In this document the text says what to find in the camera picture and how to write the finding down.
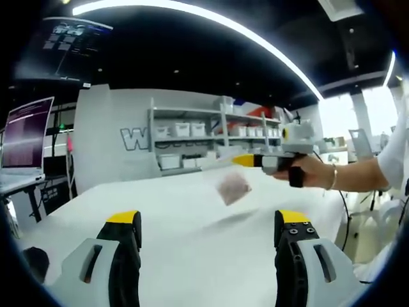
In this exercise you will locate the laptop with purple screen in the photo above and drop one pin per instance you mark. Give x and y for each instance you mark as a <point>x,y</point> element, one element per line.
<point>27,134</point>

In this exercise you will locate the grey side desk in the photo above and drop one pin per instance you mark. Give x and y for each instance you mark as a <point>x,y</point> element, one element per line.
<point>22,187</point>

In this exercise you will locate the clear resealable bag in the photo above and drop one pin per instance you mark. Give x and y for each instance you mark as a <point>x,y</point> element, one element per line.
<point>233,188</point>

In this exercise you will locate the black rectangular panel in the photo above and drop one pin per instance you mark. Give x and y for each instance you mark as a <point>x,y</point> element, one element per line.
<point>57,195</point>

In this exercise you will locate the grey storage shelf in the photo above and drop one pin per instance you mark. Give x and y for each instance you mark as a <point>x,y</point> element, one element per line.
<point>188,110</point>

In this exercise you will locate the person's white-clothed body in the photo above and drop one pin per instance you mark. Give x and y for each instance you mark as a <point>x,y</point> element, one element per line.
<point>397,153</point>

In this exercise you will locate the person's right hand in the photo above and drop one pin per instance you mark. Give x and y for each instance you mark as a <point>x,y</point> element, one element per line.
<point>314,174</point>

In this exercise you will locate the ceiling light strip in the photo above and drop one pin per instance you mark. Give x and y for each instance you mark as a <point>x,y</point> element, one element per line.
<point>223,22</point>

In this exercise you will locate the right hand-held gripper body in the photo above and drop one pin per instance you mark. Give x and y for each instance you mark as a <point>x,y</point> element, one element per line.
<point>300,137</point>

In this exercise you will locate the small black object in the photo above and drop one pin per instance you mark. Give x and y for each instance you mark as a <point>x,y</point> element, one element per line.
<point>35,262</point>

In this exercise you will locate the ceiling-hung dark screen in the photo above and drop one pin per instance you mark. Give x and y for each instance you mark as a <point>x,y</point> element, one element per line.
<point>64,48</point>

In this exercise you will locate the white tablecloth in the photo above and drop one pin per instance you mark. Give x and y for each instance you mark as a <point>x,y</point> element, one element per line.
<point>204,256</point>

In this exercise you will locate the white chair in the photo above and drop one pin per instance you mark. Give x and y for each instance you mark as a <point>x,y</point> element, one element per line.
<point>361,140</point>

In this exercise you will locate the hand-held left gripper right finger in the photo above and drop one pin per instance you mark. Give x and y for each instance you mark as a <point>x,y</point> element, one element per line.
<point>319,275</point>

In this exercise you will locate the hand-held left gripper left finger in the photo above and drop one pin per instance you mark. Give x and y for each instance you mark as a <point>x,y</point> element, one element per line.
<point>96,275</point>

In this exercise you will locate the pink hanging object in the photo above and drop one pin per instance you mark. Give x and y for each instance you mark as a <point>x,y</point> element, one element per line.
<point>69,144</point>

